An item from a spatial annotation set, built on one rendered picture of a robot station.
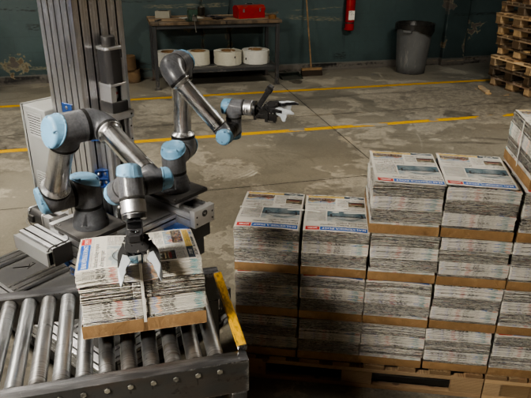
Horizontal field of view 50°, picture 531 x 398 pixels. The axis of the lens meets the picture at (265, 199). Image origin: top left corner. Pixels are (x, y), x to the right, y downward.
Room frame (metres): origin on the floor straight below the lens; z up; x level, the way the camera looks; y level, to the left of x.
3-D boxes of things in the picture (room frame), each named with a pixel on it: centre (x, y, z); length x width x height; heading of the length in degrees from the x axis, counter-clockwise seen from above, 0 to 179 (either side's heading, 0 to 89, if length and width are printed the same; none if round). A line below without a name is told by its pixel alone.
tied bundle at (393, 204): (2.27, -0.59, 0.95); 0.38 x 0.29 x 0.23; 174
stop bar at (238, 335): (1.60, 0.12, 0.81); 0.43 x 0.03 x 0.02; 15
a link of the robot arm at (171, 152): (2.58, 0.44, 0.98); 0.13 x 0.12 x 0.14; 167
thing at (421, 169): (2.27, -0.60, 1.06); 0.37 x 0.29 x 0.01; 174
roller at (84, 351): (1.49, 0.58, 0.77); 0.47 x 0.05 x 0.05; 15
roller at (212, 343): (1.59, 0.20, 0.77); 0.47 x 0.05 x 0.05; 15
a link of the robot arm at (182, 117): (2.71, 0.41, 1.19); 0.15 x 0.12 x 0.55; 167
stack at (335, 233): (2.29, -0.46, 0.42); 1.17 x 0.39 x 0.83; 83
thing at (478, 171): (2.25, -0.88, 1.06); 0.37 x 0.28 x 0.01; 172
